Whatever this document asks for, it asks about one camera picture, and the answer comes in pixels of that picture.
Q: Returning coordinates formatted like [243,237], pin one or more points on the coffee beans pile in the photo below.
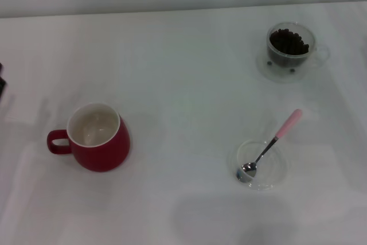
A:
[286,41]

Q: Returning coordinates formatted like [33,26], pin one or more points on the clear glass cup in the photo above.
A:
[310,35]

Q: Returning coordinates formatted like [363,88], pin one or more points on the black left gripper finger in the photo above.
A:
[2,85]

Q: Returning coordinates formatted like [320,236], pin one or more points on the clear glass saucer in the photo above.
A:
[275,74]

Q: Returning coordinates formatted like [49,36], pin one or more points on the small clear glass dish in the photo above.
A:
[272,170]

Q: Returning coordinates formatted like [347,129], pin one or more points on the red ceramic mug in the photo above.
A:
[100,156]

